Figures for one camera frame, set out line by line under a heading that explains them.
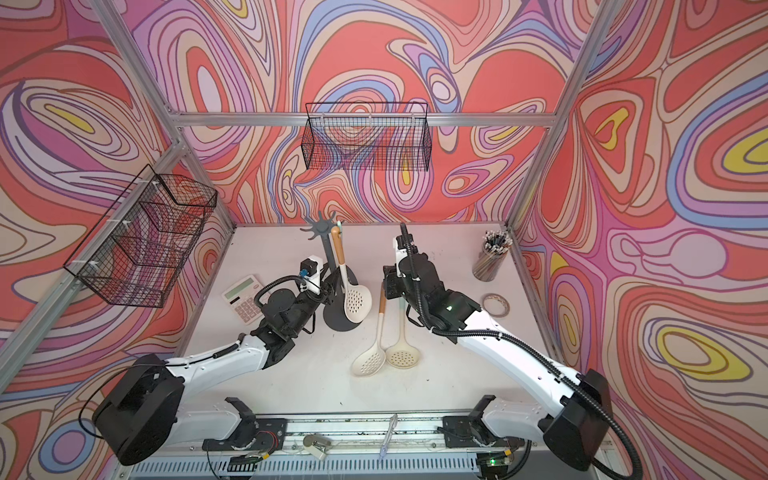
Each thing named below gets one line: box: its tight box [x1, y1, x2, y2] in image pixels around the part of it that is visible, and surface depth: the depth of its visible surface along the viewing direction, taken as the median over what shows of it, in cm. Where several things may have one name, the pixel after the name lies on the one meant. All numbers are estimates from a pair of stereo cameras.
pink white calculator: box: [222, 275, 264, 325], surface depth 98 cm
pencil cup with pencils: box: [472, 230, 513, 282], surface depth 95 cm
